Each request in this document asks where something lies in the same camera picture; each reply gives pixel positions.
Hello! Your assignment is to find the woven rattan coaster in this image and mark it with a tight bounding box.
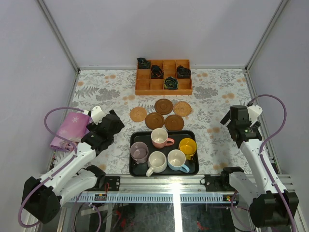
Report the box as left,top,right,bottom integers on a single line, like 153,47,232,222
173,101,192,117
130,107,147,122

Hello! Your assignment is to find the pink ceramic mug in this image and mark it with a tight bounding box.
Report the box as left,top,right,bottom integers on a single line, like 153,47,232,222
151,128,175,149

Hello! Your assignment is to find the yellow black mug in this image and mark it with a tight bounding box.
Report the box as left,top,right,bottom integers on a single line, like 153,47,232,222
179,138,197,160

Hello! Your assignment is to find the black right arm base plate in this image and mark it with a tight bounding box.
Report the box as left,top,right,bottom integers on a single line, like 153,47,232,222
204,174,226,192

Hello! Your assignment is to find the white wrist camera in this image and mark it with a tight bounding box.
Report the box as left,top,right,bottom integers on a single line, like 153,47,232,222
88,105,107,125
247,103,263,123

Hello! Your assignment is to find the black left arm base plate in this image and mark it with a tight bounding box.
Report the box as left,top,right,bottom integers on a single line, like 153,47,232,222
95,176,120,192

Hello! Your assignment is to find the dark rolled cloth green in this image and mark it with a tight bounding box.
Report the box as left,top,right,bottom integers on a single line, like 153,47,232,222
164,76,179,90

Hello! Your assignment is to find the dark rolled cloth with orange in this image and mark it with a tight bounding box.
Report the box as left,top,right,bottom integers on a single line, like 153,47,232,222
150,65,164,79

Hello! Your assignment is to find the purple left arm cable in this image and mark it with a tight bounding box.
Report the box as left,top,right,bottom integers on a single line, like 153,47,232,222
18,107,102,228

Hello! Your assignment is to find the aluminium front rail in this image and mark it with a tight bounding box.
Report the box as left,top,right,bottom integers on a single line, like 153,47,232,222
78,174,234,203

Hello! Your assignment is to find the dark rolled cloth right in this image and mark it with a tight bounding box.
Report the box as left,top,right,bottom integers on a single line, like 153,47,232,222
176,65,191,79

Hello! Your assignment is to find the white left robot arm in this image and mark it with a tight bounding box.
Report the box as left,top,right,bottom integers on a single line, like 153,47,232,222
19,106,124,224

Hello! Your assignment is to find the cream speckled mug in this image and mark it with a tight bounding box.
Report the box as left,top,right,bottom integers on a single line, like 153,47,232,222
146,151,167,177

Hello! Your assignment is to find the orange wooden compartment box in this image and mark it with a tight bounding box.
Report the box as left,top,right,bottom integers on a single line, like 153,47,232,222
135,58,193,95

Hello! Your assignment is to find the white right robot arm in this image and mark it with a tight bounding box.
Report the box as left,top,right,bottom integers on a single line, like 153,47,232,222
220,104,299,227

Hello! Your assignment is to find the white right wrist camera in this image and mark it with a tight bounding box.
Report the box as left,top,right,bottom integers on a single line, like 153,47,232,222
247,103,263,123

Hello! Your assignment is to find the purple snowflake cloth bag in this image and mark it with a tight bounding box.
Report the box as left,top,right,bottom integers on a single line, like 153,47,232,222
50,112,90,152

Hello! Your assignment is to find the purple glass mug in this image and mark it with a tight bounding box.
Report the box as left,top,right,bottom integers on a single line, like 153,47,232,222
130,142,149,164

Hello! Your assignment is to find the dark rolled cloth top-left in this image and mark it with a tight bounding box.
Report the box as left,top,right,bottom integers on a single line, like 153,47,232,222
137,58,151,70

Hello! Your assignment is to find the brown wooden coaster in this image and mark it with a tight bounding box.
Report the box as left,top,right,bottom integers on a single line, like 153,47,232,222
154,99,173,115
165,115,184,131
145,112,165,130

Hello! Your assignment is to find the light blue mug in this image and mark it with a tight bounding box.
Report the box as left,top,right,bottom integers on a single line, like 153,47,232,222
167,149,190,173

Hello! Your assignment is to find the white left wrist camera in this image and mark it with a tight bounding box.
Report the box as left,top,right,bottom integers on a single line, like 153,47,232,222
88,105,107,125

